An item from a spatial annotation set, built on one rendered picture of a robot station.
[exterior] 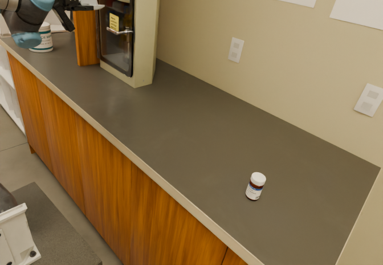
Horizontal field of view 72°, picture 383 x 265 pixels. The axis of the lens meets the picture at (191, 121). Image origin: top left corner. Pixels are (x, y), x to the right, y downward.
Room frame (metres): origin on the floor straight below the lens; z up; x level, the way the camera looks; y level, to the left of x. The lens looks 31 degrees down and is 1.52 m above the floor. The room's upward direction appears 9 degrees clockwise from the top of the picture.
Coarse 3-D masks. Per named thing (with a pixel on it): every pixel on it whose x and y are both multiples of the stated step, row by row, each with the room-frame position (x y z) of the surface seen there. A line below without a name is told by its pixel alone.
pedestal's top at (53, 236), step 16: (16, 192) 0.45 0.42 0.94; (32, 192) 0.46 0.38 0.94; (32, 208) 0.41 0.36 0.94; (48, 208) 0.42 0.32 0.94; (32, 224) 0.37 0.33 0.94; (48, 224) 0.38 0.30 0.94; (64, 224) 0.38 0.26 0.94; (48, 240) 0.34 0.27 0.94; (64, 240) 0.34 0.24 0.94; (80, 240) 0.35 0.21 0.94; (48, 256) 0.30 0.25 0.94; (64, 256) 0.31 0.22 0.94; (80, 256) 0.31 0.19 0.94; (96, 256) 0.32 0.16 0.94
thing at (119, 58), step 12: (108, 0) 1.28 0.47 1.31; (120, 0) 1.22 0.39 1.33; (132, 0) 1.16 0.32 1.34; (108, 12) 1.28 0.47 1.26; (120, 12) 1.22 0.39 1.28; (132, 12) 1.16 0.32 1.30; (108, 24) 1.28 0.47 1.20; (120, 24) 1.22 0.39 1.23; (132, 24) 1.16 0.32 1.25; (108, 36) 1.28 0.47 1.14; (120, 36) 1.22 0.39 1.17; (132, 36) 1.16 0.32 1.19; (108, 48) 1.29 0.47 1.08; (120, 48) 1.22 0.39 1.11; (132, 48) 1.16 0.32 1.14; (108, 60) 1.29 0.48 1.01; (120, 60) 1.22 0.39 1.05; (132, 60) 1.17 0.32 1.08
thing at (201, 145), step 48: (96, 96) 1.02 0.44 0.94; (144, 96) 1.10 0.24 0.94; (192, 96) 1.18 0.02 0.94; (144, 144) 0.74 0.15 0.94; (192, 144) 0.78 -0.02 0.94; (240, 144) 0.83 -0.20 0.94; (288, 144) 0.89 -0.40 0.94; (192, 192) 0.55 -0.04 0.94; (240, 192) 0.58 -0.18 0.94; (288, 192) 0.61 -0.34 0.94; (336, 192) 0.65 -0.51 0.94; (240, 240) 0.42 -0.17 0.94; (288, 240) 0.44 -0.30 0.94; (336, 240) 0.46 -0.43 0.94
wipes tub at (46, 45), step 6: (42, 24) 1.49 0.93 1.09; (48, 24) 1.51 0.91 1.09; (42, 30) 1.45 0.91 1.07; (48, 30) 1.49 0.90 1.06; (42, 36) 1.45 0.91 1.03; (48, 36) 1.48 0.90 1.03; (42, 42) 1.44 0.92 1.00; (48, 42) 1.47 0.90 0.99; (30, 48) 1.43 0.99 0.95; (36, 48) 1.43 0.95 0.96; (42, 48) 1.44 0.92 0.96; (48, 48) 1.47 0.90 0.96
